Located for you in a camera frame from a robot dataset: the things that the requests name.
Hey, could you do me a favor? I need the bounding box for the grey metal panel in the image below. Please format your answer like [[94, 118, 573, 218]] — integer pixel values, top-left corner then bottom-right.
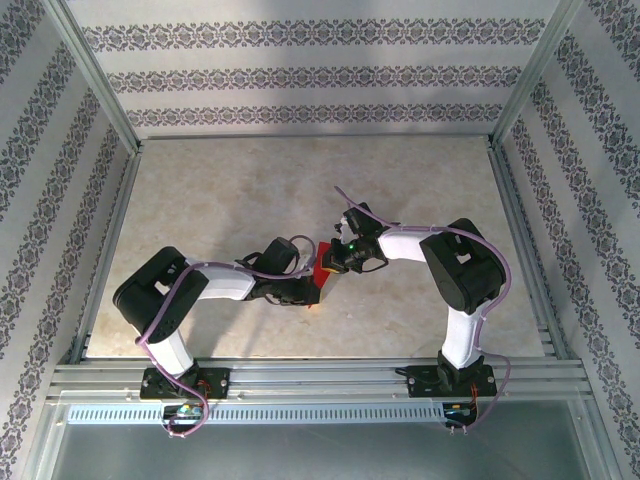
[[49, 423, 594, 480]]

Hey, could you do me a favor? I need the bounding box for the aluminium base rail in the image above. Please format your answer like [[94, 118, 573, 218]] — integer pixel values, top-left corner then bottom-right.
[[45, 355, 591, 404]]

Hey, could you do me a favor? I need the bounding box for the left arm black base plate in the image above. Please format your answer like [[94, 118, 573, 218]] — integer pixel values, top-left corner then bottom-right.
[[139, 366, 232, 401]]

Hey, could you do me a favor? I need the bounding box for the grey slotted cable duct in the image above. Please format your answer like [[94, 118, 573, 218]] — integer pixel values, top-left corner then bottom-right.
[[66, 403, 479, 426]]

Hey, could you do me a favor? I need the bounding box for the aluminium table edge rail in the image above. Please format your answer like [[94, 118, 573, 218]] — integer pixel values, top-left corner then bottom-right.
[[139, 132, 494, 142], [67, 142, 144, 365], [487, 137, 586, 364]]

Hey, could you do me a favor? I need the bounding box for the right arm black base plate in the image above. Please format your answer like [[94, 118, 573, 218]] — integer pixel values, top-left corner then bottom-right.
[[407, 365, 499, 400]]

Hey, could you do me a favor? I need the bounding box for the aluminium frame post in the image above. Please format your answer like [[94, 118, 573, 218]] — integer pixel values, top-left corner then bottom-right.
[[491, 0, 587, 149], [41, 0, 144, 157], [19, 399, 66, 480], [574, 399, 624, 480]]

